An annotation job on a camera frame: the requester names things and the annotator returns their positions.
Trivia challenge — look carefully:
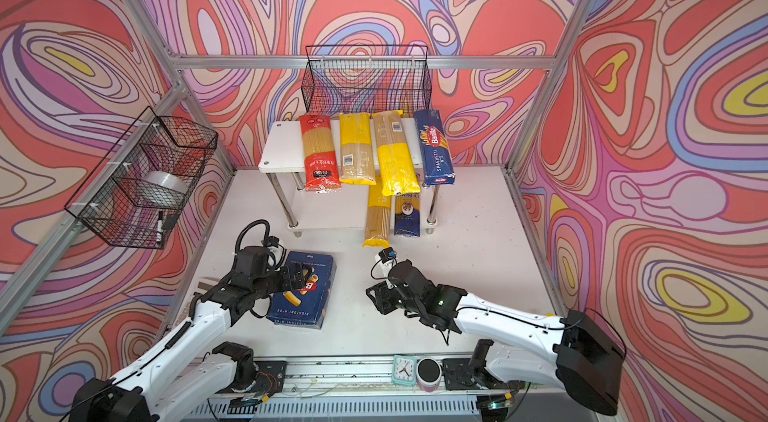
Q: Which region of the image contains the blue Barilla rigatoni box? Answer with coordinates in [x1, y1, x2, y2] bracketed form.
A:
[267, 251, 336, 329]

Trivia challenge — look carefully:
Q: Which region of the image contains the dark blue spaghetti bag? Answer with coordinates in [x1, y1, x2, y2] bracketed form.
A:
[394, 193, 421, 237]

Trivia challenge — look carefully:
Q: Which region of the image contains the yellow Pastatime spaghetti bag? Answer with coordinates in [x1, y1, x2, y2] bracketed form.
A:
[363, 174, 392, 247]

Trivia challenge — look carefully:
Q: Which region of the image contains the red noodle bag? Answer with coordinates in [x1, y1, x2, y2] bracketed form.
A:
[299, 114, 341, 192]

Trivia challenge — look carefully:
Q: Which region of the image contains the blue Barilla spaghetti box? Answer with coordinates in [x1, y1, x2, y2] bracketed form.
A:
[414, 109, 455, 186]

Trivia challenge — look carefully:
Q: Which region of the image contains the clear yellow-top spaghetti bag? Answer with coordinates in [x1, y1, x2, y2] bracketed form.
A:
[339, 112, 376, 185]

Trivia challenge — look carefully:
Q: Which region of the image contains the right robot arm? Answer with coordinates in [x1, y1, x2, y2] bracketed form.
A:
[366, 260, 626, 416]

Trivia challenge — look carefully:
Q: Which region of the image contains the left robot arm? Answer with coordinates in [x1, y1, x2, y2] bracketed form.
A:
[64, 233, 313, 421]

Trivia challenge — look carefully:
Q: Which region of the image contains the white two-tier shelf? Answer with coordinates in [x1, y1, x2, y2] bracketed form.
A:
[258, 118, 440, 237]

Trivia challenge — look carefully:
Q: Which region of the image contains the teal alarm clock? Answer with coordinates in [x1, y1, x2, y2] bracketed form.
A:
[391, 355, 417, 386]

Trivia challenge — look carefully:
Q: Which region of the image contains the pink round speaker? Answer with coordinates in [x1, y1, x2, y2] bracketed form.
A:
[415, 357, 443, 393]

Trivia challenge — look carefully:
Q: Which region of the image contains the silver tape roll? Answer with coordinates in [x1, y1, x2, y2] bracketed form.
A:
[136, 170, 188, 210]

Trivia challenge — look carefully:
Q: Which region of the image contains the black wire basket left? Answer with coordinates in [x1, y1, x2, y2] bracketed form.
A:
[64, 108, 218, 250]

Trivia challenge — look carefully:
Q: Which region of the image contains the black wire basket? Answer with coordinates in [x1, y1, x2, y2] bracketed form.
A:
[64, 108, 218, 250]
[301, 44, 432, 117]

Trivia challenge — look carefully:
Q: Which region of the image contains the black wire basket back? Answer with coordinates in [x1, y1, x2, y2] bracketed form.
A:
[301, 44, 432, 117]

